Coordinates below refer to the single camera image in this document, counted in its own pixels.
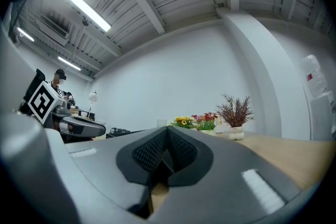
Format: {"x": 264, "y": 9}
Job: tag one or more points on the brown dried plant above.
{"x": 235, "y": 110}

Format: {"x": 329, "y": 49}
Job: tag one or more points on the yellow sunflower bunch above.
{"x": 183, "y": 122}

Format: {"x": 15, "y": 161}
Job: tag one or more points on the red flower bunch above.
{"x": 206, "y": 119}

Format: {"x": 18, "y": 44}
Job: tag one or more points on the white globe desk lamp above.
{"x": 93, "y": 97}

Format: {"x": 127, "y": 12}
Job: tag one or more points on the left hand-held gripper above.
{"x": 43, "y": 102}

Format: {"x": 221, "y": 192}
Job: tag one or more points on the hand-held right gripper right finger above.
{"x": 223, "y": 178}

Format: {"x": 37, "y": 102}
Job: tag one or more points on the black bag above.
{"x": 118, "y": 132}

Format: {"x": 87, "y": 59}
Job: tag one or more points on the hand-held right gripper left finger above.
{"x": 92, "y": 165}

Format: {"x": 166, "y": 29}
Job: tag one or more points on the white bumpy plant pot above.
{"x": 236, "y": 133}

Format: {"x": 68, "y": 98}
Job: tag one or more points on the clear water jug red label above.
{"x": 313, "y": 76}

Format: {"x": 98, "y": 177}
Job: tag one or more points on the black pendant lamp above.
{"x": 85, "y": 21}

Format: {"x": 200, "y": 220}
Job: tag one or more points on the small white bottle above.
{"x": 221, "y": 124}

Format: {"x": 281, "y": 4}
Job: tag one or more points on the ceiling air conditioner unit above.
{"x": 53, "y": 29}

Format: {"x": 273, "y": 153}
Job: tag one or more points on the long ceiling tube light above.
{"x": 25, "y": 34}
{"x": 69, "y": 63}
{"x": 89, "y": 11}

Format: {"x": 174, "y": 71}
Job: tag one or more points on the grey desk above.
{"x": 98, "y": 122}

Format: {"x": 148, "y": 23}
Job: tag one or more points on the white water dispenser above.
{"x": 321, "y": 115}

